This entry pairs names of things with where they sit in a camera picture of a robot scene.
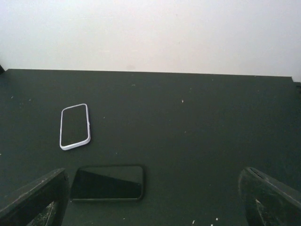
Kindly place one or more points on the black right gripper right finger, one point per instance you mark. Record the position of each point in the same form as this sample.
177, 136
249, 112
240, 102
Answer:
267, 201

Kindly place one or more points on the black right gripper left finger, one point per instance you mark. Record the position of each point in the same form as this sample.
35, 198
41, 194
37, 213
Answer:
40, 203

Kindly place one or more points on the phone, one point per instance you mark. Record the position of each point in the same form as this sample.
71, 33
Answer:
97, 183

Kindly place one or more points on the lavender phone case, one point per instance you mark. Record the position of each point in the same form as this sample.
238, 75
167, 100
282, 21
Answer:
74, 127

